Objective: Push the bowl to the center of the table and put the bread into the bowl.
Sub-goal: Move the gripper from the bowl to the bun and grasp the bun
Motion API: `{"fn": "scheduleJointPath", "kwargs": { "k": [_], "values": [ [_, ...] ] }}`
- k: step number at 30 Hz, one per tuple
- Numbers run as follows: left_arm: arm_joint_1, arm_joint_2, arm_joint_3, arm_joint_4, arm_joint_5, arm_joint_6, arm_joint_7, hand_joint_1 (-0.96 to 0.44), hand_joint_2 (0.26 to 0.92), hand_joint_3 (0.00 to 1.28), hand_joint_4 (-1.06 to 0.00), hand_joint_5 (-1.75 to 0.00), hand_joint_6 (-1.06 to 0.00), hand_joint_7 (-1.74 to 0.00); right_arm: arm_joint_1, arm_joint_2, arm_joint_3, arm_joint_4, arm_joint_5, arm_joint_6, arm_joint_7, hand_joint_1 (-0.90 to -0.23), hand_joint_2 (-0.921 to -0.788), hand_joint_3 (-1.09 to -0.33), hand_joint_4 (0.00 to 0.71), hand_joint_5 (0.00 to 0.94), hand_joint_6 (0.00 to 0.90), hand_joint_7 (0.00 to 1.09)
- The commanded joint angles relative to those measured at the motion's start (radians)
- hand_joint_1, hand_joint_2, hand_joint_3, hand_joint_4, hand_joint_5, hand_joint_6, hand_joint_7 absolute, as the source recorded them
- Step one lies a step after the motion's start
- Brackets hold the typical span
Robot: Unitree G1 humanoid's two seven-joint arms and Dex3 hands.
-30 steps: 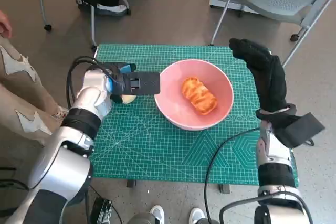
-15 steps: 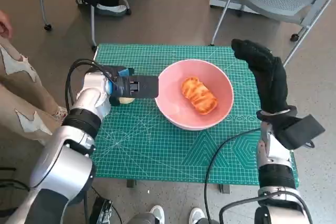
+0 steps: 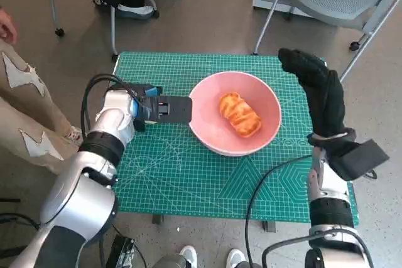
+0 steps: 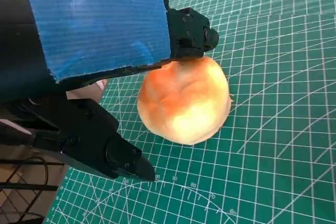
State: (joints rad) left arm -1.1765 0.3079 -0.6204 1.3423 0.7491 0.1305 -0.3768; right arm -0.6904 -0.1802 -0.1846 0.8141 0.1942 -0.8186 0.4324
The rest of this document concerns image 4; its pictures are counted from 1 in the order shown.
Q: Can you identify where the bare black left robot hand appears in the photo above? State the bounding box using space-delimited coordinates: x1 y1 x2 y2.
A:
0 0 220 183

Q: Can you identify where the round toy bread bun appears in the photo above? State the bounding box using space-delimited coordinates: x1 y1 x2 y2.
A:
138 56 233 145

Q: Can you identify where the green cutting mat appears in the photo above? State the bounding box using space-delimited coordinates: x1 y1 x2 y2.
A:
47 0 336 224

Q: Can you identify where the black floor cable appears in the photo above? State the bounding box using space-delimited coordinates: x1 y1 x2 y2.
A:
0 157 66 193

